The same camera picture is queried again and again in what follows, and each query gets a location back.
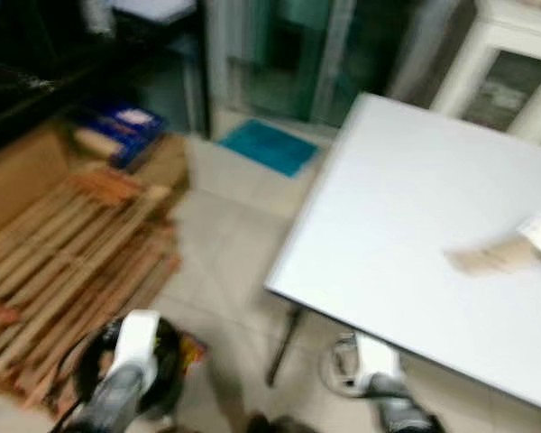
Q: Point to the brown paper trash piece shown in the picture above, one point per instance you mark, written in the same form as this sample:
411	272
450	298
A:
491	256

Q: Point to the white cabinet with glass door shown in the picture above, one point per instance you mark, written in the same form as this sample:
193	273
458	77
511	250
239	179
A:
500	68

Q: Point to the robot black foot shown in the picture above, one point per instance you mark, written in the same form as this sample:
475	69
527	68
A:
275	424

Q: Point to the green glass sliding door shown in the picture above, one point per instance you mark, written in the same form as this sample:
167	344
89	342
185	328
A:
316	50

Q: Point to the orange snack wrapper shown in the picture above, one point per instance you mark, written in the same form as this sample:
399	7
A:
194	350

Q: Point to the wooden slatted folding rack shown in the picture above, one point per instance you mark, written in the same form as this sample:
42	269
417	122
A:
68	262

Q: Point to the teal floor mat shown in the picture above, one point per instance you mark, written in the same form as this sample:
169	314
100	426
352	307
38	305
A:
269	146

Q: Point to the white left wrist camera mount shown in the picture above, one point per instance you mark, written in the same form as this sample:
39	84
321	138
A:
135	341

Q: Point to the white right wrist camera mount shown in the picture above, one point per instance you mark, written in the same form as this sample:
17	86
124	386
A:
379	359

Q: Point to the black table leg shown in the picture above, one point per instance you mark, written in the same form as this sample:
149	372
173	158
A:
284	347

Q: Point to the white flat object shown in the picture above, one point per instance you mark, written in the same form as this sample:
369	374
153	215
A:
153	8

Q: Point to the brown cardboard box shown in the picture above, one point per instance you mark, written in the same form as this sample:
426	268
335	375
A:
18	171

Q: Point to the blue printed box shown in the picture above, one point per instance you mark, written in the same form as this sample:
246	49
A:
131	126

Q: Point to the black shelf unit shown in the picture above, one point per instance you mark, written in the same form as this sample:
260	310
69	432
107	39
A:
36	54

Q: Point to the grey round stand base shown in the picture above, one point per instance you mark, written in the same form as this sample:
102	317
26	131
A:
338	363

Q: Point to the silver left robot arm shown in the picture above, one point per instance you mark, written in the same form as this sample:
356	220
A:
117	401

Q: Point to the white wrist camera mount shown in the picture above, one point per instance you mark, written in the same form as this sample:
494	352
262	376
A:
135	341
379	359

